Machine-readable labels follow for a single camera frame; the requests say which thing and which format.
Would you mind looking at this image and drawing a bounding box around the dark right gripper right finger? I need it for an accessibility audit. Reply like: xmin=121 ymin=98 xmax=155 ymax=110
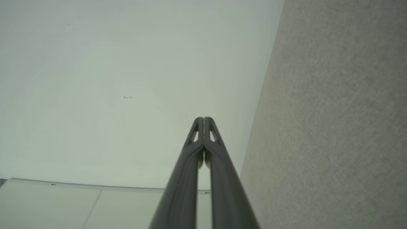
xmin=204 ymin=117 xmax=260 ymax=229

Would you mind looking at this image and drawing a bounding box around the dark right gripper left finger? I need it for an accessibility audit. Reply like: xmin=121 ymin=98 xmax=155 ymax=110
xmin=149 ymin=117 xmax=204 ymax=229

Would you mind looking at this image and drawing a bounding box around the grey fabric sofa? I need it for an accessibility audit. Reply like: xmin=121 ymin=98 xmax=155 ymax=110
xmin=240 ymin=0 xmax=407 ymax=229

